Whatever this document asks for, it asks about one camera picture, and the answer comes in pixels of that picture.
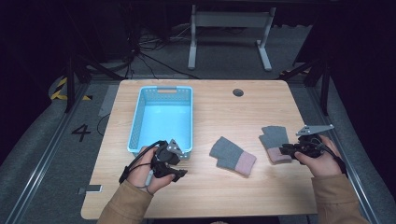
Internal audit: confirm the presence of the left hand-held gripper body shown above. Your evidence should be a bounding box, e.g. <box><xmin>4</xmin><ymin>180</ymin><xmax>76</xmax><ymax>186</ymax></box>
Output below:
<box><xmin>151</xmin><ymin>138</ymin><xmax>183</xmax><ymax>179</ymax></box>

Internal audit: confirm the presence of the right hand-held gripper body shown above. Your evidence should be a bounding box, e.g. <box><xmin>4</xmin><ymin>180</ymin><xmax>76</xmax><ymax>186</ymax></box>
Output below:
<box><xmin>293</xmin><ymin>124</ymin><xmax>334</xmax><ymax>158</ymax></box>

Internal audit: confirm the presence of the grey and pink knit glove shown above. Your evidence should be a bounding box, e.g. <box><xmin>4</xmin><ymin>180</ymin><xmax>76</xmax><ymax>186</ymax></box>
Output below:
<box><xmin>258</xmin><ymin>125</ymin><xmax>293</xmax><ymax>165</ymax></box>
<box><xmin>208</xmin><ymin>135</ymin><xmax>258</xmax><ymax>177</ymax></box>

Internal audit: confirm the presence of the light blue plastic basket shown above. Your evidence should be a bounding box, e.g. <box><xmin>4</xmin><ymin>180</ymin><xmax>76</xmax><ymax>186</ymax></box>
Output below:
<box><xmin>126</xmin><ymin>85</ymin><xmax>194</xmax><ymax>161</ymax></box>

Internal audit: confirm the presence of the person's right hand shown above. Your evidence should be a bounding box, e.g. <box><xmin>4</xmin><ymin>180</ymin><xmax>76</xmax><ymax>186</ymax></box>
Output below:
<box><xmin>293</xmin><ymin>134</ymin><xmax>344</xmax><ymax>179</ymax></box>

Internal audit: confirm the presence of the person's left hand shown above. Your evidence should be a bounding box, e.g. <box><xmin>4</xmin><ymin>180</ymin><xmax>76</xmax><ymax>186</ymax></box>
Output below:
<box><xmin>125</xmin><ymin>146</ymin><xmax>177</xmax><ymax>195</ymax></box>

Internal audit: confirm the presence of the black metal stand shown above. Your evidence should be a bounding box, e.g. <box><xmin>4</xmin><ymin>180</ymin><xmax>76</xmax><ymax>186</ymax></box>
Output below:
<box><xmin>64</xmin><ymin>52</ymin><xmax>125</xmax><ymax>114</ymax></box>
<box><xmin>279</xmin><ymin>57</ymin><xmax>332</xmax><ymax>117</ymax></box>

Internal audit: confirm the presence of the grey floor tape strip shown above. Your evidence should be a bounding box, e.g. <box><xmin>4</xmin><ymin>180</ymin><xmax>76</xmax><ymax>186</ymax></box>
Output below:
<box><xmin>98</xmin><ymin>84</ymin><xmax>120</xmax><ymax>119</ymax></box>

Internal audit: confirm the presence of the right hand-held gripper black cable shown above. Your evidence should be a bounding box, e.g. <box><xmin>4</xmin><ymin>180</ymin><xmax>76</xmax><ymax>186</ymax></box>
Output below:
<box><xmin>311</xmin><ymin>138</ymin><xmax>348</xmax><ymax>175</ymax></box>

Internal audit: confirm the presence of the hand-held gripper black cable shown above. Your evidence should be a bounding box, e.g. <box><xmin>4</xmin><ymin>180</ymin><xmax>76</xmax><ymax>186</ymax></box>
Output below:
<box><xmin>118</xmin><ymin>140</ymin><xmax>169</xmax><ymax>185</ymax></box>
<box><xmin>311</xmin><ymin>138</ymin><xmax>348</xmax><ymax>175</ymax></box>

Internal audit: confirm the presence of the grey metal floor rail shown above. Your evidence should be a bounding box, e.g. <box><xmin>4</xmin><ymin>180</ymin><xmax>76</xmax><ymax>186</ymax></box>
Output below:
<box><xmin>306</xmin><ymin>87</ymin><xmax>381</xmax><ymax>224</ymax></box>
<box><xmin>4</xmin><ymin>83</ymin><xmax>92</xmax><ymax>224</ymax></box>

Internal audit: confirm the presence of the left hand-held gripper black cable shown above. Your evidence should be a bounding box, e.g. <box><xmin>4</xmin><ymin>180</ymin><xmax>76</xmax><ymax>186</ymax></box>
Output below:
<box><xmin>118</xmin><ymin>140</ymin><xmax>169</xmax><ymax>185</ymax></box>

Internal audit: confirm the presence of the thin black floor cable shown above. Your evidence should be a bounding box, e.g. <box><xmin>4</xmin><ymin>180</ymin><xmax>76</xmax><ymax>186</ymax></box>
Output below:
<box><xmin>96</xmin><ymin>113</ymin><xmax>112</xmax><ymax>137</ymax></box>

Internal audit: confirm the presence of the bundle of black floor cables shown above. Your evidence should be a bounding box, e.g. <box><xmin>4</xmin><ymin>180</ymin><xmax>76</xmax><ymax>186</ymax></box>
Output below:
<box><xmin>122</xmin><ymin>22</ymin><xmax>200</xmax><ymax>80</ymax></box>

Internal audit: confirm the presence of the grey metal desk frame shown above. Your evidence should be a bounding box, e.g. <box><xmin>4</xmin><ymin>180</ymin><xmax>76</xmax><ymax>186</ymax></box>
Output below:
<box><xmin>187</xmin><ymin>4</ymin><xmax>277</xmax><ymax>72</ymax></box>

